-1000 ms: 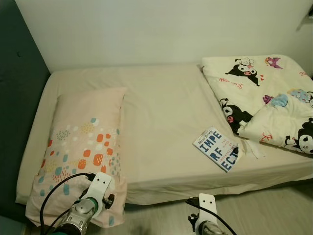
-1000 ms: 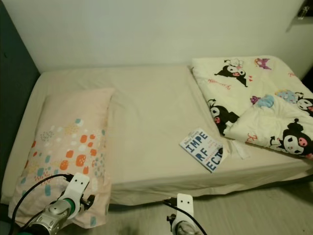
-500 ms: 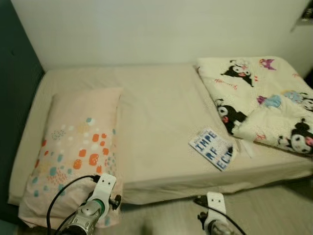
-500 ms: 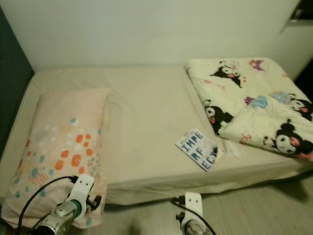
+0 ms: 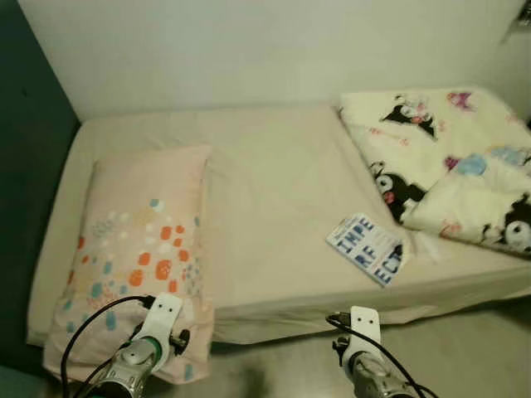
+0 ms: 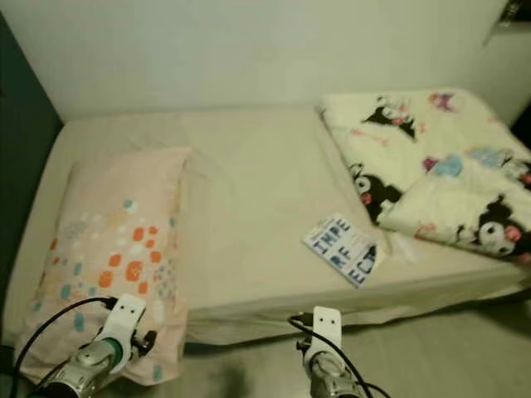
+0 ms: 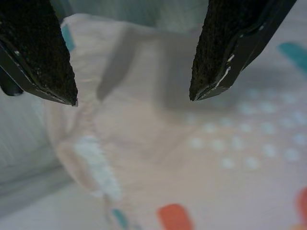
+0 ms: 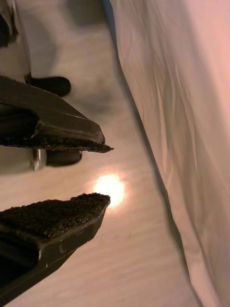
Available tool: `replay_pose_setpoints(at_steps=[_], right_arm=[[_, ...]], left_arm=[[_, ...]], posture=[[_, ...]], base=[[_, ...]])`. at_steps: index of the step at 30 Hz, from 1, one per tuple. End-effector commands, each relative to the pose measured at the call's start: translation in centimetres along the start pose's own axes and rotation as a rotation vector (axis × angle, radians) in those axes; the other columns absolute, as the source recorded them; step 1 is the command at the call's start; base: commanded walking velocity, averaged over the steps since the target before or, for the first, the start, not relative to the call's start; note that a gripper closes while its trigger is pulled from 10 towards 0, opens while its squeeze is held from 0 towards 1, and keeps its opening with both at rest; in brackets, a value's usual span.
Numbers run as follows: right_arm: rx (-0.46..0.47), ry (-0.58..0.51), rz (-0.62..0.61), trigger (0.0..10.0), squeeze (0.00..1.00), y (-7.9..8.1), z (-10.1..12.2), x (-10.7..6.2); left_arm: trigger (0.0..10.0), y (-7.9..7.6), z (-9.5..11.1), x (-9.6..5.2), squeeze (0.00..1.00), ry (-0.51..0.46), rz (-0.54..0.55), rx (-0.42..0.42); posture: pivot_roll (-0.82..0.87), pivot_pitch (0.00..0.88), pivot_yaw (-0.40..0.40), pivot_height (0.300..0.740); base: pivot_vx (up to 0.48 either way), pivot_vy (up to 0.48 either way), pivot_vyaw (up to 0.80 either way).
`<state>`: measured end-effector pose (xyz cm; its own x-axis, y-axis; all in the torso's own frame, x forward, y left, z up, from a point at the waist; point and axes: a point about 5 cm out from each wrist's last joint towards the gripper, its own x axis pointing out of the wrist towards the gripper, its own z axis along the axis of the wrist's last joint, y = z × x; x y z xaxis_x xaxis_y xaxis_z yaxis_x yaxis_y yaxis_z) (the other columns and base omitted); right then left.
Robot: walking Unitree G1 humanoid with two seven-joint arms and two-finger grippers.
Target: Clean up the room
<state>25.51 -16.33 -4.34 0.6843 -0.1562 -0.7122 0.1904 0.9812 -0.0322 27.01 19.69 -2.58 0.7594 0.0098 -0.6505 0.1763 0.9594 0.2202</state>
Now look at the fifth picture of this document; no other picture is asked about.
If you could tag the white book with blue letters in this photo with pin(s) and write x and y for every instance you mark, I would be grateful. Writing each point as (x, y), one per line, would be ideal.
(365, 245)

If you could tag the cream cartoon print blanket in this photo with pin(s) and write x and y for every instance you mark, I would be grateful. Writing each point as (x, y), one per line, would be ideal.
(431, 149)

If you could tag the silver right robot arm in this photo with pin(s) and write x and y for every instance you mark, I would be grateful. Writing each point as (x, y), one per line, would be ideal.
(373, 381)

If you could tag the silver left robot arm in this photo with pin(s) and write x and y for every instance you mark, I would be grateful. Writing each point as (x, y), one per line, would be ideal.
(124, 369)

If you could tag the beige bed mattress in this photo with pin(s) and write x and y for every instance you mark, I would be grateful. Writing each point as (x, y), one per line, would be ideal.
(274, 191)

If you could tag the dark padded headboard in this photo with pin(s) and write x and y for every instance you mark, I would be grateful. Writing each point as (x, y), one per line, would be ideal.
(25, 166)

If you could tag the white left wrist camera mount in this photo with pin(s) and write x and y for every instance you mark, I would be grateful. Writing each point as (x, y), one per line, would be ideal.
(162, 319)

